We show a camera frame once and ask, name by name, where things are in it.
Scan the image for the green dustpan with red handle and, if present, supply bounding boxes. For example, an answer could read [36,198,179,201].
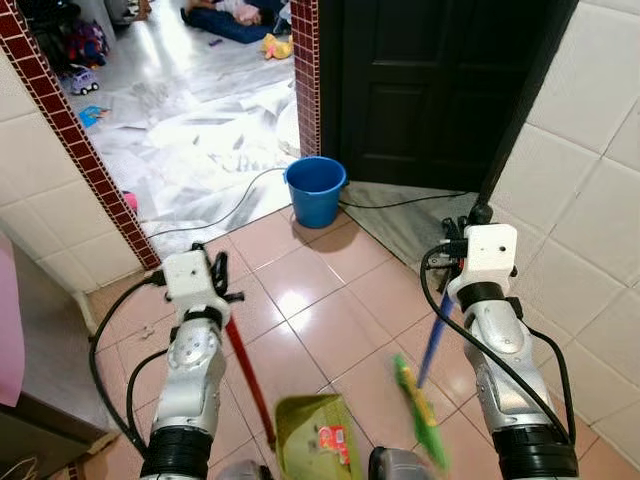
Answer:
[225,315,356,480]

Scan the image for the dark blue floor mat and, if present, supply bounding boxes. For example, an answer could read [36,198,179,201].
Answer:
[183,5,286,46]

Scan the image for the blue plastic bucket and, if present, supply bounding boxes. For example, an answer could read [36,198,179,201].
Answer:
[284,156,348,229]

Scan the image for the dark wooden door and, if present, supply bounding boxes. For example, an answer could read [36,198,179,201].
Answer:
[320,0,579,193]

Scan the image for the blue picture book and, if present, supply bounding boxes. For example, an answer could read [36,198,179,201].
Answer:
[78,105,109,129]

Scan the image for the red snack wrapper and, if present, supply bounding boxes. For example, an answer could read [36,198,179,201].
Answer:
[318,425,353,466]

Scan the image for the pink board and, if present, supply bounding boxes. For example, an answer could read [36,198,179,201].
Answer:
[0,235,26,406]

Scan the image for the grey robot body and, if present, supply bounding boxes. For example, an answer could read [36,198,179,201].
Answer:
[215,447,431,480]

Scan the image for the yellow plush toy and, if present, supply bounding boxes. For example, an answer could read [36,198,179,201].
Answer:
[262,33,294,61]

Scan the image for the white toy car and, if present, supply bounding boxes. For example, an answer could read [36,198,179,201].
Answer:
[62,65,101,96]

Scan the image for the brown cabinet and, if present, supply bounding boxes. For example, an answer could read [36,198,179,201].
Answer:
[0,390,111,480]

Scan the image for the lying person in pink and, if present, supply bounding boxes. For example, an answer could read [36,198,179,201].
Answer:
[190,0,286,29]

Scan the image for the red blue toy bag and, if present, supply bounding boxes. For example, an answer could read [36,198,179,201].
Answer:
[65,22,111,66]

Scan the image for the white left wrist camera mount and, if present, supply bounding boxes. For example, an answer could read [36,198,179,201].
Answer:
[162,250,229,319]

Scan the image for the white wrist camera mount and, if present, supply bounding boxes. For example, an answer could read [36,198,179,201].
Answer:
[162,250,229,319]
[447,224,519,301]

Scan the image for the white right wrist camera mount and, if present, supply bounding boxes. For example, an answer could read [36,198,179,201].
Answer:
[447,224,519,301]

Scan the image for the thin black floor cable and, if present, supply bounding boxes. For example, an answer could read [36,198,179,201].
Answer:
[145,165,471,241]

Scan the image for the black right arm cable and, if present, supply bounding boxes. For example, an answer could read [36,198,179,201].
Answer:
[420,245,576,441]

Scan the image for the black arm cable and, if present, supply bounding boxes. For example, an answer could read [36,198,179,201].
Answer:
[420,245,576,441]
[88,270,166,461]

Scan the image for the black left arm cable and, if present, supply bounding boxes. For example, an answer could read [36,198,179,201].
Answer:
[88,270,166,461]

